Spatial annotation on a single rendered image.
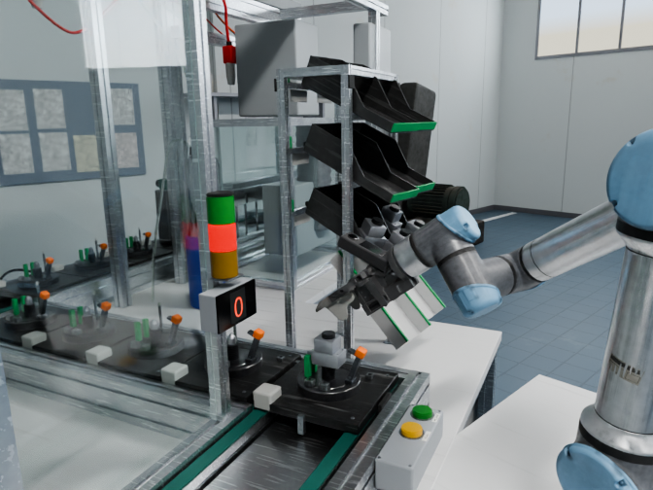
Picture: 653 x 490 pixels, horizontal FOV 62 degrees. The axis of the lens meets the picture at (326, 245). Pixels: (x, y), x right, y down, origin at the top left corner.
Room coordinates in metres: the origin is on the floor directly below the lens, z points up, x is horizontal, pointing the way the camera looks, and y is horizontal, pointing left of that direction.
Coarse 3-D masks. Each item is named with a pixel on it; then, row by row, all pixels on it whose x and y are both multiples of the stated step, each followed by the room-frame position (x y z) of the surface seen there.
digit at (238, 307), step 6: (234, 294) 0.95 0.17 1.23; (240, 294) 0.96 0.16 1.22; (234, 300) 0.95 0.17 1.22; (240, 300) 0.96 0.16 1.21; (234, 306) 0.95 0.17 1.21; (240, 306) 0.96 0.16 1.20; (234, 312) 0.94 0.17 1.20; (240, 312) 0.96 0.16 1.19; (234, 318) 0.94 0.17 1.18; (240, 318) 0.96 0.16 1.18
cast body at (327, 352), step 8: (320, 336) 1.09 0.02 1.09; (328, 336) 1.07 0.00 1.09; (336, 336) 1.08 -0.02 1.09; (320, 344) 1.07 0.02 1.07; (328, 344) 1.06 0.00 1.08; (336, 344) 1.07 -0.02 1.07; (312, 352) 1.08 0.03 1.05; (320, 352) 1.07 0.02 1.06; (328, 352) 1.06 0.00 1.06; (336, 352) 1.07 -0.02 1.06; (344, 352) 1.08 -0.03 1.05; (312, 360) 1.08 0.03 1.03; (320, 360) 1.07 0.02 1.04; (328, 360) 1.06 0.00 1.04; (336, 360) 1.05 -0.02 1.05; (344, 360) 1.08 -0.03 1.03
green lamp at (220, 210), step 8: (208, 200) 0.95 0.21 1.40; (216, 200) 0.94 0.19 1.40; (224, 200) 0.95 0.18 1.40; (232, 200) 0.96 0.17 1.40; (208, 208) 0.95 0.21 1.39; (216, 208) 0.94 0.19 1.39; (224, 208) 0.95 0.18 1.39; (232, 208) 0.96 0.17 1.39; (208, 216) 0.95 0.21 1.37; (216, 216) 0.94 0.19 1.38; (224, 216) 0.95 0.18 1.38; (232, 216) 0.96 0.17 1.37; (216, 224) 0.94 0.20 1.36; (224, 224) 0.94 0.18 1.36
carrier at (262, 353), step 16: (240, 352) 1.23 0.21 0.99; (256, 352) 1.22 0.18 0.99; (272, 352) 1.27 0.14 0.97; (288, 352) 1.26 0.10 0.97; (240, 368) 1.14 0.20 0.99; (256, 368) 1.16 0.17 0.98; (272, 368) 1.17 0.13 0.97; (288, 368) 1.19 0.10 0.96; (240, 384) 1.10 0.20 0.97; (256, 384) 1.10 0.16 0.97; (240, 400) 1.04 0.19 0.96
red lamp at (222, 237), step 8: (208, 224) 0.96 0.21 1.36; (232, 224) 0.96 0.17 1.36; (208, 232) 0.96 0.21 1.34; (216, 232) 0.94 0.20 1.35; (224, 232) 0.94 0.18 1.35; (232, 232) 0.95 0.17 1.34; (216, 240) 0.94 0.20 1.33; (224, 240) 0.94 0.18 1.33; (232, 240) 0.95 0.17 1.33; (216, 248) 0.94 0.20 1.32; (224, 248) 0.94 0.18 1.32; (232, 248) 0.95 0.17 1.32
